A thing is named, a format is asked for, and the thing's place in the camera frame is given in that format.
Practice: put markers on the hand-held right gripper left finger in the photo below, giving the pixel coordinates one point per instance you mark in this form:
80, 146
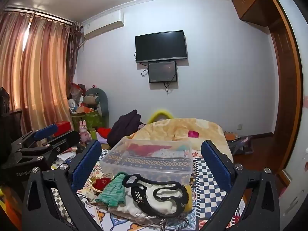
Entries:
86, 167

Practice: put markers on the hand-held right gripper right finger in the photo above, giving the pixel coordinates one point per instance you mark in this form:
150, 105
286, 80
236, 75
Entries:
215, 166

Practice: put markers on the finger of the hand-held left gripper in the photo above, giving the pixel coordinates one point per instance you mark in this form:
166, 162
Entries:
63, 141
46, 130

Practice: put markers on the green knit glove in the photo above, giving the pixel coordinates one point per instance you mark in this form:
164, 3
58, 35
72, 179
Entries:
113, 192

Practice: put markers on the clear plastic storage box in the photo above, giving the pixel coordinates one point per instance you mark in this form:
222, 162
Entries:
149, 170

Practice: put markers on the white black-trimmed underwear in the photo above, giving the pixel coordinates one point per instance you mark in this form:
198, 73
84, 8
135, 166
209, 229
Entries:
144, 197

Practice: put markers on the red box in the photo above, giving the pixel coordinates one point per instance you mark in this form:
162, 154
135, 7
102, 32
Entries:
63, 125

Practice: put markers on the pink bunny toy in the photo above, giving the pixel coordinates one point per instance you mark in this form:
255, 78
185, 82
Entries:
84, 131

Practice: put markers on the green bottle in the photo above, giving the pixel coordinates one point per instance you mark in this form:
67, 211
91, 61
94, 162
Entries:
93, 135

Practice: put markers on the grey pink floor clutter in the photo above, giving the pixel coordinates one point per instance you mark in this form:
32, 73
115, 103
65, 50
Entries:
238, 142

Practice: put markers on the green shopping bag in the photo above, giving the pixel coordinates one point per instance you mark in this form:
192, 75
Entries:
90, 120

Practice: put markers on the teal cloth in box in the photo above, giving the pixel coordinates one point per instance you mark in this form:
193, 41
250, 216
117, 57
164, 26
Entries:
184, 146

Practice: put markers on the black mesh chair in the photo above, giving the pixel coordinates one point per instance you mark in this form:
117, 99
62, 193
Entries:
8, 125

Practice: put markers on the pink cloth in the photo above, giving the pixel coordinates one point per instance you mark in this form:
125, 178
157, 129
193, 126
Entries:
193, 134

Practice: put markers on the yellow cloth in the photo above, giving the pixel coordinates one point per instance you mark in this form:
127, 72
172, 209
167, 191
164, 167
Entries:
190, 198

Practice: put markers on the pile of household clutter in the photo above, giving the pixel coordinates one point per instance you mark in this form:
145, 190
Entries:
77, 96

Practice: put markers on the dark jacket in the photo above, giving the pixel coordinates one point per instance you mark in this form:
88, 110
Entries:
124, 127

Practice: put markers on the yellow quilt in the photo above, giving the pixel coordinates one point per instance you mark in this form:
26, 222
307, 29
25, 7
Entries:
173, 130

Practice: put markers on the orange striped curtain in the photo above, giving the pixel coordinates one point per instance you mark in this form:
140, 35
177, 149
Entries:
41, 72

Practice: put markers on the red cloth in box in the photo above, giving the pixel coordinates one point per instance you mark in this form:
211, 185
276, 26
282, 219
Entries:
144, 149

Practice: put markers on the yellow plush hoop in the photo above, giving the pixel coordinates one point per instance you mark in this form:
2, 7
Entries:
160, 113

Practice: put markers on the white air conditioner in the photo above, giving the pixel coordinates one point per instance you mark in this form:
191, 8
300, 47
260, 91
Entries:
103, 25

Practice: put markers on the wooden overhead cabinet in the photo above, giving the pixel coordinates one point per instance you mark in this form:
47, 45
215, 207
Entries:
252, 2

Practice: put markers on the small black wall monitor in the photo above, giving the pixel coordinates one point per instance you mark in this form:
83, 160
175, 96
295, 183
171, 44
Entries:
162, 72

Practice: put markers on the wooden door frame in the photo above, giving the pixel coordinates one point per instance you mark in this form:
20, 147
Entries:
286, 81

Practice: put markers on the black wall television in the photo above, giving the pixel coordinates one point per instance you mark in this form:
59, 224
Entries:
160, 45

